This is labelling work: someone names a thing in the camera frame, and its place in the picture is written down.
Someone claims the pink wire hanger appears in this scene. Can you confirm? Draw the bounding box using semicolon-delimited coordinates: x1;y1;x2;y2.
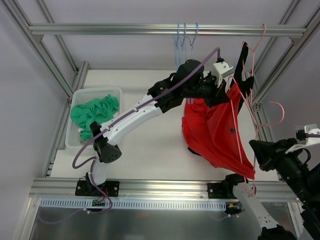
241;23;267;106
227;75;285;196

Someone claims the red tank top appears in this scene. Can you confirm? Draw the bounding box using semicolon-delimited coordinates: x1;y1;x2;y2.
182;84;255;179

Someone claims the green tank top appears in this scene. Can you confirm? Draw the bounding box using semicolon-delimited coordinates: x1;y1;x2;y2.
70;94;119;142

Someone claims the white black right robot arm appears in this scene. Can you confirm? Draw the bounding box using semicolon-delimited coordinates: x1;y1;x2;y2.
223;138;320;240

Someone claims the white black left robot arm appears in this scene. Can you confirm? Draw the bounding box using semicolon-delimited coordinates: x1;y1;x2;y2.
86;58;234;196

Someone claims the black tank top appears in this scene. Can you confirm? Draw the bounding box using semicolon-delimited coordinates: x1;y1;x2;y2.
183;42;255;156

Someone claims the white plastic laundry basket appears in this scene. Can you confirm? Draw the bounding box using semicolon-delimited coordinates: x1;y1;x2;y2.
65;87;123;149

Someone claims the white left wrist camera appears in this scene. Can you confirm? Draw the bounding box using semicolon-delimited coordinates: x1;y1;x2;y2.
211;57;234;87

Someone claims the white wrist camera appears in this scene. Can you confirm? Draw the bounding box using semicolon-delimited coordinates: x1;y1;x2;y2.
285;123;320;154
211;57;234;87

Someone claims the aluminium front rail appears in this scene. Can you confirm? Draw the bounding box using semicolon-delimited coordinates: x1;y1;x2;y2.
28;177;298;202

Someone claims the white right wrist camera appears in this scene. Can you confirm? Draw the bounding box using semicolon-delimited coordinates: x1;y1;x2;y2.
285;123;320;154

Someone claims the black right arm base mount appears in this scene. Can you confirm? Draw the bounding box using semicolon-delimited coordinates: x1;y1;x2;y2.
206;173;249;200

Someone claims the aluminium right frame post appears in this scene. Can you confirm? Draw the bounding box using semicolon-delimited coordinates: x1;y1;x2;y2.
249;0;320;121

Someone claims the aluminium frame post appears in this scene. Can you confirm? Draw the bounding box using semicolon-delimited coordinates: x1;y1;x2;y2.
249;0;320;121
0;0;90;96

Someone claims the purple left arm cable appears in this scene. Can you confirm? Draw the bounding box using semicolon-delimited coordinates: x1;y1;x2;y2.
71;47;222;215

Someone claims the white slotted cable duct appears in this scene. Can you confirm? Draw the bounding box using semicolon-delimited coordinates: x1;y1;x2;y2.
39;198;227;212

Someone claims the aluminium top hanging rail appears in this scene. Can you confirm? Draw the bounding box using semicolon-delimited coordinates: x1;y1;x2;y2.
28;23;307;39

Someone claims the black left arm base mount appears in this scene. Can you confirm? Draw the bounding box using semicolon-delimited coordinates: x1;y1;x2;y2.
74;179;120;197

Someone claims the aluminium left frame post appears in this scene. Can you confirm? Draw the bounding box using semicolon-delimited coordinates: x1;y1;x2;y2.
0;0;90;96

